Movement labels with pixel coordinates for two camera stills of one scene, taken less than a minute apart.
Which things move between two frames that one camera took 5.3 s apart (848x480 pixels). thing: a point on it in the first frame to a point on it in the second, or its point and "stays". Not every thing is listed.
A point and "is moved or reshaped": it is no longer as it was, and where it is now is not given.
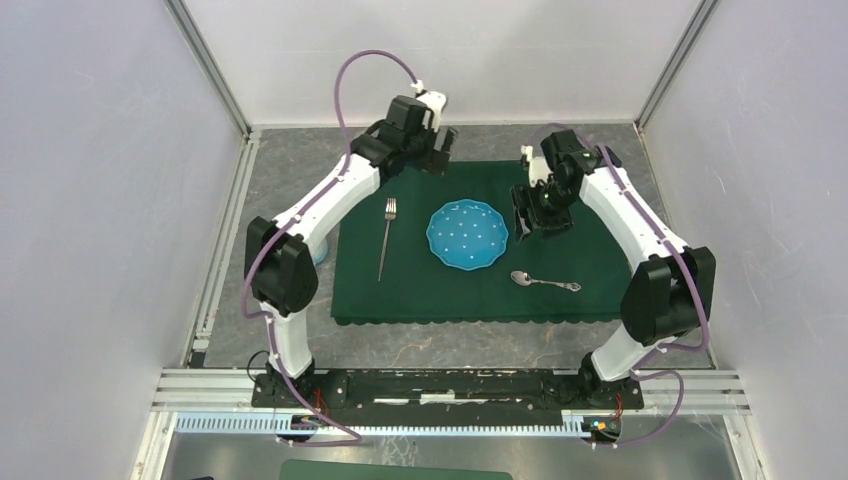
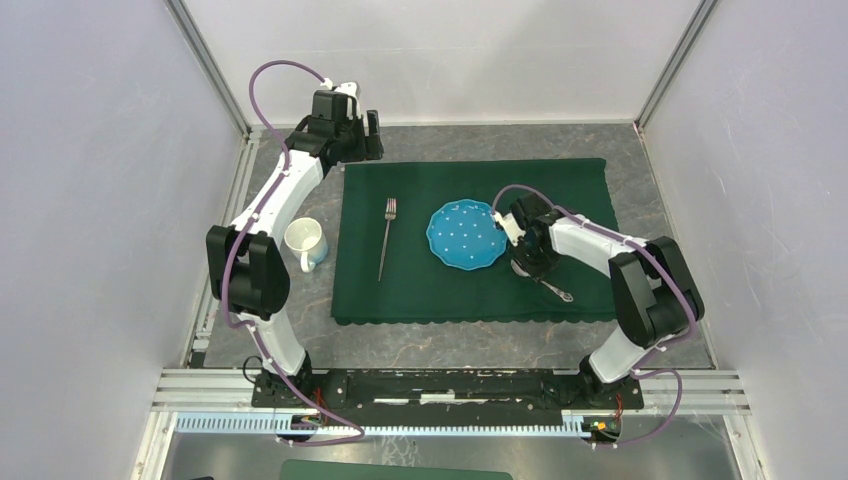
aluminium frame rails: x=704 y=391 stays
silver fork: x=390 y=214 stays
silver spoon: x=522 y=278 is moved or reshaped
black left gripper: x=433 y=161 to x=369 y=148
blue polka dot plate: x=467 y=234 stays
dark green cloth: x=387 y=274 stays
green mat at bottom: x=296 y=469 stays
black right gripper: x=521 y=201 to x=536 y=271
